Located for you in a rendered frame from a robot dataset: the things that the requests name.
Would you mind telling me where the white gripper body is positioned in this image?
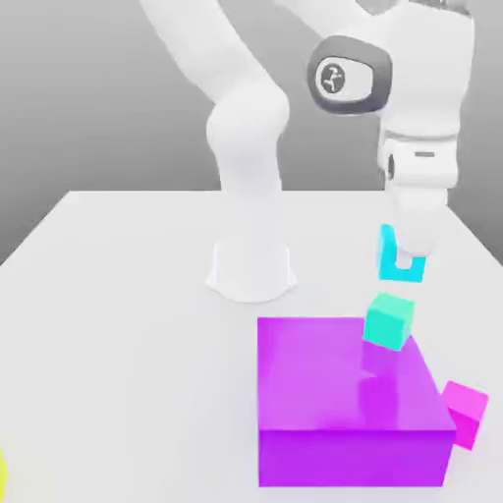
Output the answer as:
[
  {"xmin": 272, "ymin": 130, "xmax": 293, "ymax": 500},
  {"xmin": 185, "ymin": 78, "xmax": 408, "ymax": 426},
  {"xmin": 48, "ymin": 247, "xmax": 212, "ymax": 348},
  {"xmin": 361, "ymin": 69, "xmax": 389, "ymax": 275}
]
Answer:
[{"xmin": 385, "ymin": 135, "xmax": 462, "ymax": 240}]

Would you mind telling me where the small teal cube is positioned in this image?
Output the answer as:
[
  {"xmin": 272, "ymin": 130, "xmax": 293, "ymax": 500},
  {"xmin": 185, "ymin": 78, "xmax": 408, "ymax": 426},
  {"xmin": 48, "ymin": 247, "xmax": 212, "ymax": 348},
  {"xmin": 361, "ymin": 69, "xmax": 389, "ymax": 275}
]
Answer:
[{"xmin": 362, "ymin": 291, "xmax": 417, "ymax": 353}]

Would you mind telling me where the small magenta cube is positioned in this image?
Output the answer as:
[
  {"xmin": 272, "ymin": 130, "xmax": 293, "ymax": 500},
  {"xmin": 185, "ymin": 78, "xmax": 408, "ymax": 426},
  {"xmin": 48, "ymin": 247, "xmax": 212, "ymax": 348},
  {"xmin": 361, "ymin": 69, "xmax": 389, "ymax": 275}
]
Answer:
[{"xmin": 441, "ymin": 379, "xmax": 491, "ymax": 452}]

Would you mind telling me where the large purple box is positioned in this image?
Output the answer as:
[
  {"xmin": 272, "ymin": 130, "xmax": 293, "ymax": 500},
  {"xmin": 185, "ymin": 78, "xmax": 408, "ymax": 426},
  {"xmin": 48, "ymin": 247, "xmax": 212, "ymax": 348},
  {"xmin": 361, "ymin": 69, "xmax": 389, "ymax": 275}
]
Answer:
[{"xmin": 256, "ymin": 315, "xmax": 458, "ymax": 489}]

